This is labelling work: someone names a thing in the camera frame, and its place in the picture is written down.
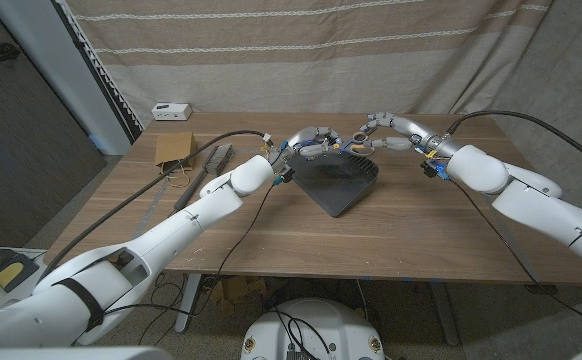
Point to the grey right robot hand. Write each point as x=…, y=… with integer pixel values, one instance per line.
x=416, y=132

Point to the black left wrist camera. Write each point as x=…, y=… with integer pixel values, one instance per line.
x=285, y=175

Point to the white power strip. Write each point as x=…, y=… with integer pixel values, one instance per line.
x=171, y=111

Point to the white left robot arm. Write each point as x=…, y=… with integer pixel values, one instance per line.
x=146, y=255

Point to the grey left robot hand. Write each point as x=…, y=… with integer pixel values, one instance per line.
x=301, y=142

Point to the grey table leg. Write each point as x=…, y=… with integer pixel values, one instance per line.
x=443, y=310

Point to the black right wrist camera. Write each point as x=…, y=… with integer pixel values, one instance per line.
x=428, y=169

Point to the beige striped curtain backdrop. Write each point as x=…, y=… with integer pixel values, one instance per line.
x=296, y=65

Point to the brown cardboard scraps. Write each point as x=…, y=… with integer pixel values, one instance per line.
x=238, y=290

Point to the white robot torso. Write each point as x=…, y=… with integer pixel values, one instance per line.
x=316, y=325

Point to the black plastic dustpan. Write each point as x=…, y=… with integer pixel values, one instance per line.
x=336, y=185

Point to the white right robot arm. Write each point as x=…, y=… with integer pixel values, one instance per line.
x=536, y=200

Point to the black hand brush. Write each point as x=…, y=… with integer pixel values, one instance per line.
x=219, y=159

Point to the white table leg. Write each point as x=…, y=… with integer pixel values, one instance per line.
x=188, y=305

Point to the black strip with white trim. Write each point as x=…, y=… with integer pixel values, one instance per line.
x=106, y=80

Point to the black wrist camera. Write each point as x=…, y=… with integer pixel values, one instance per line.
x=428, y=169
x=285, y=175

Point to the brown paper bag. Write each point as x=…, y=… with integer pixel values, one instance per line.
x=175, y=148

